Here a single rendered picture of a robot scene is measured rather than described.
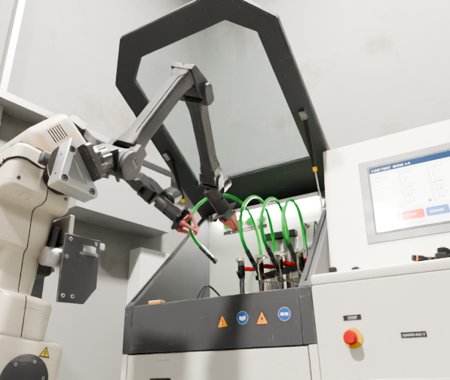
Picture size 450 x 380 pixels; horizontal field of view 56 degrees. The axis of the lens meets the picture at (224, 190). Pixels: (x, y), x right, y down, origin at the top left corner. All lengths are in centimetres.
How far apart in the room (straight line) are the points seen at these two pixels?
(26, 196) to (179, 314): 67
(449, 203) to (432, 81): 252
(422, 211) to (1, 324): 125
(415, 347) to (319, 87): 348
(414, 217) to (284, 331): 58
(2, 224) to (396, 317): 98
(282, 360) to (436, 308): 43
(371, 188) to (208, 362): 83
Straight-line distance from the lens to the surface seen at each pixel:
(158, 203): 165
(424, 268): 122
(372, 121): 398
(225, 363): 137
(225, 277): 202
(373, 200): 159
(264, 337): 131
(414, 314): 121
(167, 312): 150
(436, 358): 120
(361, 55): 438
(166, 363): 149
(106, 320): 369
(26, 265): 109
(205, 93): 132
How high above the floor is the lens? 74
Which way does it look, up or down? 23 degrees up
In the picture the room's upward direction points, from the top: 2 degrees counter-clockwise
